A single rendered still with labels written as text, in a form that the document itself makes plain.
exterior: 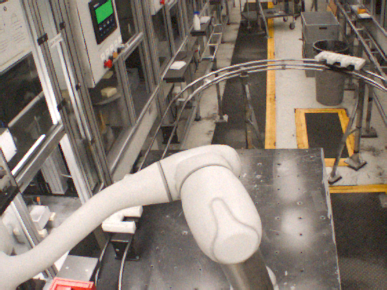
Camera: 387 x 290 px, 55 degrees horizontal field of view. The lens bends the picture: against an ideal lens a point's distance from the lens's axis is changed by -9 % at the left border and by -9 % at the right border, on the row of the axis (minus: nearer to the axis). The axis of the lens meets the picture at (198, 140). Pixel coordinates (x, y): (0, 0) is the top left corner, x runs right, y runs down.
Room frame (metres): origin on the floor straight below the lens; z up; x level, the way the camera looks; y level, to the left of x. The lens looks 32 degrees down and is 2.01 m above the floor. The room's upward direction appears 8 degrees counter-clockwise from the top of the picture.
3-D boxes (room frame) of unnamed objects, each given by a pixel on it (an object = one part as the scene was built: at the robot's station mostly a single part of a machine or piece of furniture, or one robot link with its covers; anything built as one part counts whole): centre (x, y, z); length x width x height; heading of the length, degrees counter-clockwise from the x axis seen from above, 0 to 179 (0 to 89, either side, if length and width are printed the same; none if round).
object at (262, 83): (5.60, -1.00, 0.01); 5.85 x 0.59 x 0.01; 167
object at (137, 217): (1.41, 0.35, 0.84); 0.36 x 0.14 x 0.10; 167
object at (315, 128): (3.02, -1.17, 0.01); 1.00 x 0.55 x 0.01; 167
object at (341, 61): (2.69, -1.14, 0.84); 0.37 x 0.14 x 0.10; 45
